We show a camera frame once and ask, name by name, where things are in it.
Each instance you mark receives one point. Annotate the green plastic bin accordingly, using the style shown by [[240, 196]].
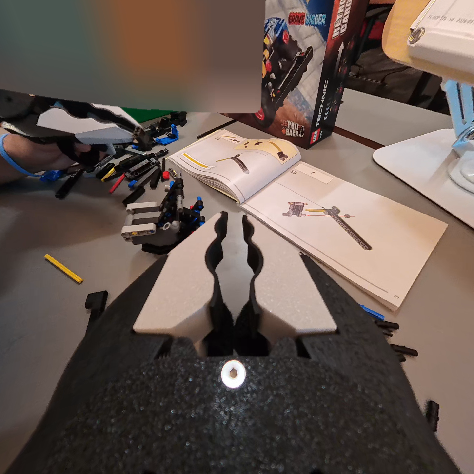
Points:
[[148, 112]]

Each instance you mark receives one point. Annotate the pile of lego beams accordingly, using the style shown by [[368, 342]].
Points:
[[137, 166]]

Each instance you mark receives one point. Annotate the open instruction booklet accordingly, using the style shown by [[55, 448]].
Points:
[[333, 222]]

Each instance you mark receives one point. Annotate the yellow lego axle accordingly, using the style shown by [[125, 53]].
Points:
[[63, 268]]

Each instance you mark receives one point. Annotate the red lego axle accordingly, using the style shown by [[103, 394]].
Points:
[[117, 183]]

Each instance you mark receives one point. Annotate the lego set box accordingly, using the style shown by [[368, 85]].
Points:
[[296, 74]]

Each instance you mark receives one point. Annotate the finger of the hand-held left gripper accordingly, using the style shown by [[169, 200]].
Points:
[[81, 131], [114, 114]]

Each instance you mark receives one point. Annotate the white desk stand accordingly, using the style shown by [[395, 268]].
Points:
[[414, 159]]

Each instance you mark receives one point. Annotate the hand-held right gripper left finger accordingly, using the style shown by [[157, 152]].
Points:
[[177, 289]]

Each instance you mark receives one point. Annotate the black lego beam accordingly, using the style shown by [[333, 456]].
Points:
[[97, 298]]

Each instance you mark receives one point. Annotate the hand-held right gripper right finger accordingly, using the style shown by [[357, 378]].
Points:
[[292, 292]]

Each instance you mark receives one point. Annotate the blue wristband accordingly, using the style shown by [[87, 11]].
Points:
[[11, 157]]

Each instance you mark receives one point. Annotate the blue curved lego panel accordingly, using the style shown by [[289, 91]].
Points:
[[166, 139]]

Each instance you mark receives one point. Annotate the person's left hand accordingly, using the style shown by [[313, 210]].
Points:
[[44, 155]]

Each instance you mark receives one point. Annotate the long black lego axle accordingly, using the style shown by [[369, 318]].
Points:
[[214, 131]]

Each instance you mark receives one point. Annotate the partly built lego model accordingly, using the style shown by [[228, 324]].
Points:
[[142, 207]]

